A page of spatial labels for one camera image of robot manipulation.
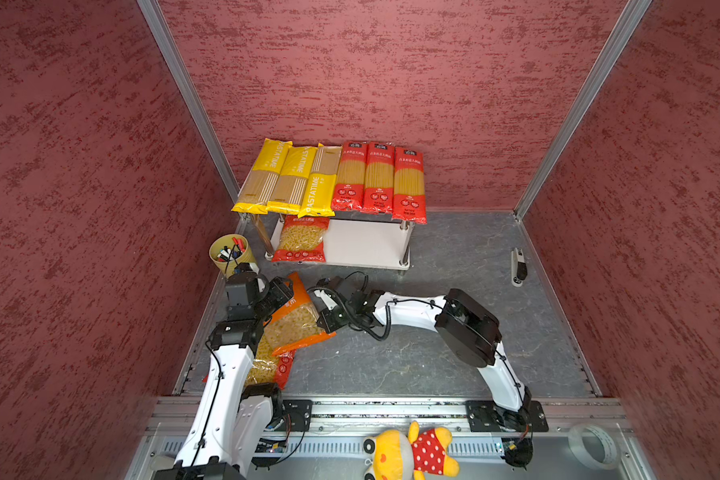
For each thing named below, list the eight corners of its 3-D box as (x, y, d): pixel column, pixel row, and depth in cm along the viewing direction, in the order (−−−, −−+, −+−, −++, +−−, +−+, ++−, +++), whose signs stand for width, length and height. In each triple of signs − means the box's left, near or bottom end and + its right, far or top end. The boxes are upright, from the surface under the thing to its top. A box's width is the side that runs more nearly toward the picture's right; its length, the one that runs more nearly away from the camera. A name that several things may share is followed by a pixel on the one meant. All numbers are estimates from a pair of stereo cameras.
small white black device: (511, 285, 101) (516, 278, 98) (511, 252, 111) (516, 245, 107) (521, 288, 101) (527, 281, 97) (520, 254, 110) (525, 247, 107)
